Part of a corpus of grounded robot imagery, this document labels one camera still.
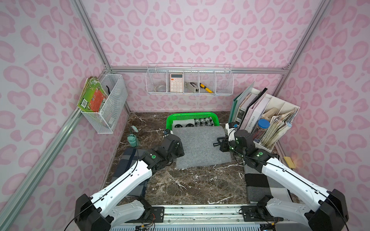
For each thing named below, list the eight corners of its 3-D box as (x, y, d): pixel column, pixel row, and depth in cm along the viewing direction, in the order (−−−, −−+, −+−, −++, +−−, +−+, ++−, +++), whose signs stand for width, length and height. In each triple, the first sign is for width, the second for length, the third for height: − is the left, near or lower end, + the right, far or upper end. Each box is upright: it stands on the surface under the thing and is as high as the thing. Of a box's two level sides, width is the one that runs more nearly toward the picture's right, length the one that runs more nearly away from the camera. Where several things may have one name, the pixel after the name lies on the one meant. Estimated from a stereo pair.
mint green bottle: (130, 147, 101) (126, 140, 94) (132, 141, 105) (128, 134, 98) (138, 147, 101) (134, 140, 94) (140, 141, 105) (136, 134, 98)
